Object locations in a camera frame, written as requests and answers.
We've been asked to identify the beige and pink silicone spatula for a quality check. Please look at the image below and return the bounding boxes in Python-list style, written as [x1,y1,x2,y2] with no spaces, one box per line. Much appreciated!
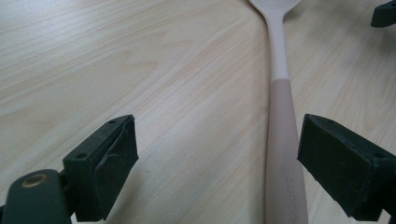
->
[247,0,310,224]

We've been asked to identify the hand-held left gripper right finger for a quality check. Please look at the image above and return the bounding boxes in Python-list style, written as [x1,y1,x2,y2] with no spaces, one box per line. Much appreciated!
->
[297,113,396,222]

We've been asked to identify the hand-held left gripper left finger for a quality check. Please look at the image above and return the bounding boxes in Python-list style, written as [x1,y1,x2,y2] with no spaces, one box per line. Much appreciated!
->
[62,114,140,223]

